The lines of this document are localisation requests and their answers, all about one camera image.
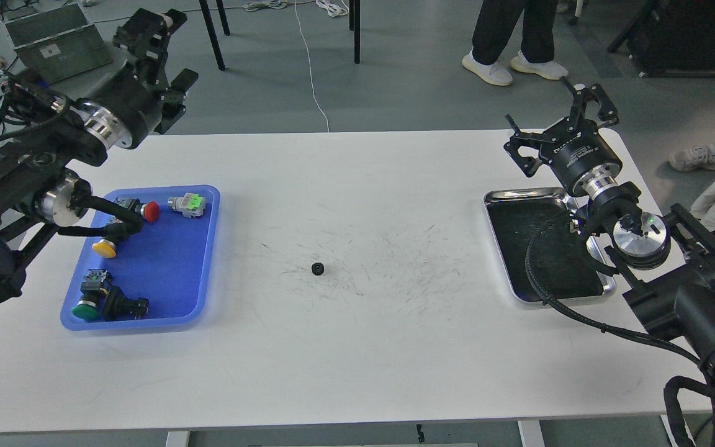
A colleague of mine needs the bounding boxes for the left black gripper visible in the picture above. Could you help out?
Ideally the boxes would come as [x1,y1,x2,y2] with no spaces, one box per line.
[78,9,199,150]

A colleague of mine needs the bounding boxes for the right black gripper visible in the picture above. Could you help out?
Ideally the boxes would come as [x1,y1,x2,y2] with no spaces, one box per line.
[503,82,624,192]

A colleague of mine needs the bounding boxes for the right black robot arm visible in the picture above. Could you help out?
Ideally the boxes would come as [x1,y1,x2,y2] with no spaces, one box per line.
[504,77,715,446]

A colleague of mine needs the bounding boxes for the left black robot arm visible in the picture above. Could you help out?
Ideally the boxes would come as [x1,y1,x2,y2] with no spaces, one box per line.
[0,9,198,303]

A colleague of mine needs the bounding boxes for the grey green connector part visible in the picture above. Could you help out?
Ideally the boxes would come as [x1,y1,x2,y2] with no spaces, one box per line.
[167,192,207,219]

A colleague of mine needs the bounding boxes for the grey plastic crate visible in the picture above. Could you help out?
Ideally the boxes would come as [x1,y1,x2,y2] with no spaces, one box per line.
[5,3,113,84]

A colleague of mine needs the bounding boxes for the person in black trousers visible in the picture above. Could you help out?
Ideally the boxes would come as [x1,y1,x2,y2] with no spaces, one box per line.
[462,0,715,173]

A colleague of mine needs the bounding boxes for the silver metal tray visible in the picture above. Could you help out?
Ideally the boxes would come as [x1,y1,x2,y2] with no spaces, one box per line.
[484,187,616,304]

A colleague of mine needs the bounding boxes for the black equipment case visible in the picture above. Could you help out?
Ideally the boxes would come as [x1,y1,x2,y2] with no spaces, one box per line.
[606,1,715,77]

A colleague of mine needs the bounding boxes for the blue plastic tray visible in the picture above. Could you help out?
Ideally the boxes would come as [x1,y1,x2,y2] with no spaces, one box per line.
[60,184,220,332]

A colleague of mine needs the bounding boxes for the black table legs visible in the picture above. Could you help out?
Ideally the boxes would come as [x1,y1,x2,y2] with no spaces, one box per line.
[199,1,361,71]

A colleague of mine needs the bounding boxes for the red push button switch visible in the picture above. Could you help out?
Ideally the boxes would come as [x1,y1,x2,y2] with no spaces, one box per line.
[114,197,161,223]

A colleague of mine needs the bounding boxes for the yellow push button switch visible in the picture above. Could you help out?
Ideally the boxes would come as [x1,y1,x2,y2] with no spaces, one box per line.
[91,219,133,258]

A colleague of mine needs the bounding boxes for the white floor cable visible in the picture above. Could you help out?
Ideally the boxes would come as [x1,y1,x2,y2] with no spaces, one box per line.
[245,0,350,133]

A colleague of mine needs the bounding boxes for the black switch part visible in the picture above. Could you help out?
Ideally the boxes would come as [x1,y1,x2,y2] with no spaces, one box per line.
[101,286,150,322]

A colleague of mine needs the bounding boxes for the green push button switch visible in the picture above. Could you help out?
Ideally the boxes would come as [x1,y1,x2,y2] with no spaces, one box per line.
[71,269,113,322]

